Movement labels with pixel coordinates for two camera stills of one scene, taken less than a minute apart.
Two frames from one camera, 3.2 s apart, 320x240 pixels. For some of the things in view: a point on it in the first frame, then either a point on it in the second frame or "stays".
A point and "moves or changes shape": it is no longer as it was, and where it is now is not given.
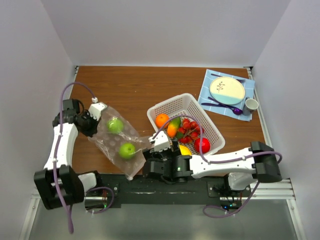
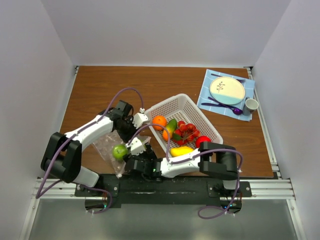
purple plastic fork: (216, 104) stays
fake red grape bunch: (189, 131) moves or changes shape
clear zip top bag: (120, 142) moves or changes shape
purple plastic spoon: (235, 110) stays
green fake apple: (127, 150) moves or changes shape
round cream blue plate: (227, 90) stays
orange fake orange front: (160, 120) moves or changes shape
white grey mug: (250, 105) stays
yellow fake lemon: (184, 150) stays
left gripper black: (93, 129) -> (126, 137)
